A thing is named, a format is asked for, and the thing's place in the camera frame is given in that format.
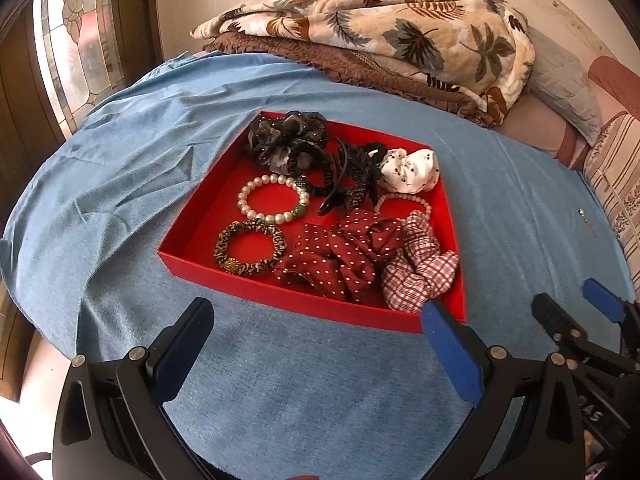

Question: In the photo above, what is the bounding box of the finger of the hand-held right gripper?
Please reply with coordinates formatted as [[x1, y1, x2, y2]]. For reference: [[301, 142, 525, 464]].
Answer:
[[581, 278, 640, 341], [531, 294, 621, 361]]

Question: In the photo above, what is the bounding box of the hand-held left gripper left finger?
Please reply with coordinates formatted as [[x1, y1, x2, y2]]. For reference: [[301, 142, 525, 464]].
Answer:
[[52, 297, 216, 480]]

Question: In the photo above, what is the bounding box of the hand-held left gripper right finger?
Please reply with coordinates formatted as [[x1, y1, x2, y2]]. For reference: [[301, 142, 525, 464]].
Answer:
[[420, 300, 586, 480]]

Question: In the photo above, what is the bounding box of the red white plaid scrunchie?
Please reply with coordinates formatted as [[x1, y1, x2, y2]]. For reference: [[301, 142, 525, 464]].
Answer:
[[381, 210, 461, 312]]

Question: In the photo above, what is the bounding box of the leopard print bracelet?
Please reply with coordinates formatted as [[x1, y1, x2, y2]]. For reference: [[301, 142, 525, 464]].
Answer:
[[215, 219, 287, 277]]

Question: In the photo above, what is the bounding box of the red polka dot scrunchie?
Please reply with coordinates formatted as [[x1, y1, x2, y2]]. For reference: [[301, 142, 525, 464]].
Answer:
[[272, 209, 405, 303]]

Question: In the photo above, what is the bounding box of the red tray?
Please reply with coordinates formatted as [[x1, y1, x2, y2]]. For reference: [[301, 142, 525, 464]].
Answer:
[[157, 109, 468, 335]]

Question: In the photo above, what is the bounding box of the small pearl bracelet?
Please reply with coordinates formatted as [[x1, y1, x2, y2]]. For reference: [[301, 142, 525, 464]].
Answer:
[[374, 191, 433, 221]]

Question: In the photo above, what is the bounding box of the white dotted scrunchie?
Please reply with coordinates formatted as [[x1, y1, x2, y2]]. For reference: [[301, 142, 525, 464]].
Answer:
[[378, 147, 440, 195]]

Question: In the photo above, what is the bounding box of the pearl bracelet with green bead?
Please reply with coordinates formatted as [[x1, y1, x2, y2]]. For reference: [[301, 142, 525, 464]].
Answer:
[[236, 174, 312, 227]]

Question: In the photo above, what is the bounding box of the black hair claw clip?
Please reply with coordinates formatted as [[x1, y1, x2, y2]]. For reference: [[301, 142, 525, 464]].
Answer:
[[317, 137, 383, 216]]

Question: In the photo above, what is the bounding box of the black grey organza scrunchie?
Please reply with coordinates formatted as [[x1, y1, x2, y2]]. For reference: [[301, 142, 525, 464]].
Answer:
[[244, 110, 331, 171]]

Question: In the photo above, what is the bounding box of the striped floral pillow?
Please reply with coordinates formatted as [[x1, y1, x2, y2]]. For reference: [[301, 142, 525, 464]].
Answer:
[[582, 112, 640, 281]]

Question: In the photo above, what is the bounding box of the blue bedsheet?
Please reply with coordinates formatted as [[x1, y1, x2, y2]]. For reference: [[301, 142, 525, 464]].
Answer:
[[0, 50, 638, 480]]

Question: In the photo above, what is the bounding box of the pale grey pillow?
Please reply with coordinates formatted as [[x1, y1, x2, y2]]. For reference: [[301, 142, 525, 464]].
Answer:
[[525, 25, 601, 148]]

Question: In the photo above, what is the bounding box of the leaf print blanket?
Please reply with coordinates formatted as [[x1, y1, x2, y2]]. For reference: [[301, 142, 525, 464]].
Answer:
[[190, 0, 536, 128]]

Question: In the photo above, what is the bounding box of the brown quilted blanket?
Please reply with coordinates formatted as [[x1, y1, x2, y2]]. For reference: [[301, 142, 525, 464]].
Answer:
[[202, 35, 496, 128]]

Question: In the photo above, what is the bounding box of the stained glass window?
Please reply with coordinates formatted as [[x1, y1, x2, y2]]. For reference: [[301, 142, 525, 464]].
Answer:
[[32, 0, 126, 138]]

